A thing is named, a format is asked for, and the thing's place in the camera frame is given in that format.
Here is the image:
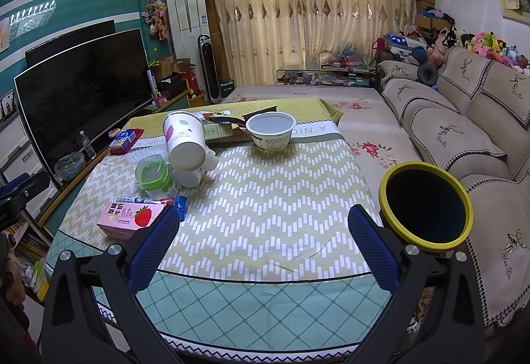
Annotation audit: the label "beige sofa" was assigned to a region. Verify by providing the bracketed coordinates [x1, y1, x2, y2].
[379, 47, 529, 327]

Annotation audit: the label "black television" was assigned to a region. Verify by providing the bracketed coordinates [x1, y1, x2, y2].
[14, 28, 152, 170]

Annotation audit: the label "black tower fan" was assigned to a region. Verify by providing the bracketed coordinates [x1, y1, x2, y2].
[198, 35, 222, 104]

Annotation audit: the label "white paper cup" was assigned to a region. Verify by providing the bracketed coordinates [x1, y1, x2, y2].
[163, 111, 207, 172]

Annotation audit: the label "glass ashtray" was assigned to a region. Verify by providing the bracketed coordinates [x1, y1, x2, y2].
[54, 152, 86, 183]

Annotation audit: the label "brown plastic tray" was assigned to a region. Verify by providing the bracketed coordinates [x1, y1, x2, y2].
[202, 106, 278, 142]

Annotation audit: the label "red tissue box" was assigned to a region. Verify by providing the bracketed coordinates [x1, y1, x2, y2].
[110, 128, 144, 155]

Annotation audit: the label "green lidded clear container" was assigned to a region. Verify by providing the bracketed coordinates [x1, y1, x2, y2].
[135, 154, 176, 200]

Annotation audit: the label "pink strawberry milk carton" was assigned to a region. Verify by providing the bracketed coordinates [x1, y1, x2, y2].
[97, 202, 164, 241]

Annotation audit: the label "clear water bottle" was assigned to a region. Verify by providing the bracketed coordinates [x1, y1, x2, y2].
[80, 131, 96, 160]

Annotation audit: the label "patterned tablecloth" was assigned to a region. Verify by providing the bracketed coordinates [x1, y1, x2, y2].
[43, 96, 415, 361]

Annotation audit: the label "yellow rimmed dark trash bin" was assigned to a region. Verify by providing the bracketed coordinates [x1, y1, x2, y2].
[378, 162, 474, 254]

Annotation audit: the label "plush toy pile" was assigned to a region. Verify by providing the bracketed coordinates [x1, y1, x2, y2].
[385, 27, 529, 77]

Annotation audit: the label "tv cabinet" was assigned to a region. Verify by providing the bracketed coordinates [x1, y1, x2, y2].
[24, 89, 191, 242]

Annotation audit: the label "beige curtains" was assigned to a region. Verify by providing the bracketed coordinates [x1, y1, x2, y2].
[213, 0, 413, 86]

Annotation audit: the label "artificial flower bunch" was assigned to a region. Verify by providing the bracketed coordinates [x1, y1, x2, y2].
[142, 0, 169, 41]

